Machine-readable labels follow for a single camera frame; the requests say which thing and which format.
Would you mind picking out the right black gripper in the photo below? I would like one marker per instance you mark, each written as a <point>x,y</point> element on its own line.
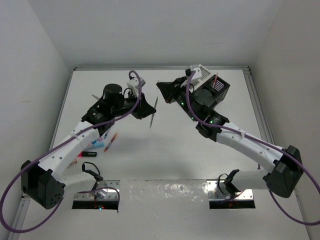
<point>170,89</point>

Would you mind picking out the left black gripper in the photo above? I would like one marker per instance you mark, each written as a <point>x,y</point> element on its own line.
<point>143,108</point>

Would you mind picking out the orange gel pen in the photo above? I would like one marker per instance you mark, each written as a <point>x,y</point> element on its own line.
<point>111,141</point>

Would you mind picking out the pink gel pen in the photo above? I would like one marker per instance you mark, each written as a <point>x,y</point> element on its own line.
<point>215,80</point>

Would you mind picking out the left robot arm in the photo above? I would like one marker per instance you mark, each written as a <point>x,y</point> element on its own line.
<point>43,180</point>

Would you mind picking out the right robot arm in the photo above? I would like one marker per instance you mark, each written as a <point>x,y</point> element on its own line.
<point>280,166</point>

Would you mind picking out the white slotted container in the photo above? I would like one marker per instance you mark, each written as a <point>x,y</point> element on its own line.
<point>205,74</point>

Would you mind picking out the black slotted container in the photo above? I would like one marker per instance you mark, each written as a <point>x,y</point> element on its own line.
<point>209,96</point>

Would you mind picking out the blue highlighter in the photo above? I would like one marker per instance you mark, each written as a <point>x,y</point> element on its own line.
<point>98,144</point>

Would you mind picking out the pink highlighter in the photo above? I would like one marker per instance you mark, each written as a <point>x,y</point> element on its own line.
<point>87,154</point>

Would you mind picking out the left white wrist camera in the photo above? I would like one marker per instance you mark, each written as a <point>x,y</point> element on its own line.
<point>133,84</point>

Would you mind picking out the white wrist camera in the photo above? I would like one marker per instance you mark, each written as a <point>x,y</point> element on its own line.
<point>195,71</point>
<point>133,84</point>

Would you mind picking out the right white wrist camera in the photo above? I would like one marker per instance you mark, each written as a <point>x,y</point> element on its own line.
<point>195,71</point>

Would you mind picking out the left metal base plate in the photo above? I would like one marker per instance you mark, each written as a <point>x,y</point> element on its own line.
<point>108,190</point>

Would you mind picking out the metal base plate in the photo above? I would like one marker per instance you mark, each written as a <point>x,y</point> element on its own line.
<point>218,193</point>
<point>108,190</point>

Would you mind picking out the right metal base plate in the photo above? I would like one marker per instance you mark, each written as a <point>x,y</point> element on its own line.
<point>218,193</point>

